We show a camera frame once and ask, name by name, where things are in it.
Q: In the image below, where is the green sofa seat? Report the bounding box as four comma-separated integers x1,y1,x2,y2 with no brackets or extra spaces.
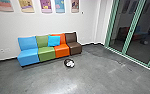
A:
35,34,57,63

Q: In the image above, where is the green framed glass partition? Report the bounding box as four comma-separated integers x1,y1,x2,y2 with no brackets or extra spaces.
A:
104,0,150,72

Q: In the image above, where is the white wall socket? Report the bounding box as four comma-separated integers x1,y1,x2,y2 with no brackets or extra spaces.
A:
5,47,11,52
0,48,5,54

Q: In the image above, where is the yellow wall poster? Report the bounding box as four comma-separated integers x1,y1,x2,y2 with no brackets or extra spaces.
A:
18,0,36,14

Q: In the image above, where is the brown sofa seat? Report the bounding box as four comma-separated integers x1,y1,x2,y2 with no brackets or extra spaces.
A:
64,31,83,56

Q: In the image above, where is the blue sofa seat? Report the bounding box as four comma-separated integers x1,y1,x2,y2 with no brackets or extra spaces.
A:
17,35,41,67

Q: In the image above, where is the red sofa behind glass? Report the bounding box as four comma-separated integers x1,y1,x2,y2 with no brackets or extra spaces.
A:
117,26,132,43

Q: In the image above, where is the orange sofa seat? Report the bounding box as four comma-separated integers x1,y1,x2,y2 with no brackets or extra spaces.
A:
50,32,71,59

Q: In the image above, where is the orange wall poster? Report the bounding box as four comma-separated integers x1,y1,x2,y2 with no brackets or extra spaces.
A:
0,0,15,13

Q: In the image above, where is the blue square cushion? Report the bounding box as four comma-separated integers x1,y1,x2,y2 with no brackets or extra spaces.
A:
47,35,61,48

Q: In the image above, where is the clear plastic item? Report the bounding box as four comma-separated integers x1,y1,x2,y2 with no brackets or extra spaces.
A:
64,58,76,69

